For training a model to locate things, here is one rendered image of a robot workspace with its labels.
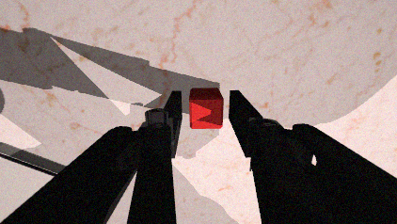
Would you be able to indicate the white tray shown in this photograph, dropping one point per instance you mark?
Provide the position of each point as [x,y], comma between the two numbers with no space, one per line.
[22,179]

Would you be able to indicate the red cube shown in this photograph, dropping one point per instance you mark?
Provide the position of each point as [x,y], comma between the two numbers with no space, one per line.
[206,108]

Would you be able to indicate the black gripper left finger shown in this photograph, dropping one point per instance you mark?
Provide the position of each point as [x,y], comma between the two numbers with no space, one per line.
[88,190]

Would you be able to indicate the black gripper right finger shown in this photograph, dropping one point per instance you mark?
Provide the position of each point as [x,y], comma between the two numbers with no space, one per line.
[353,189]

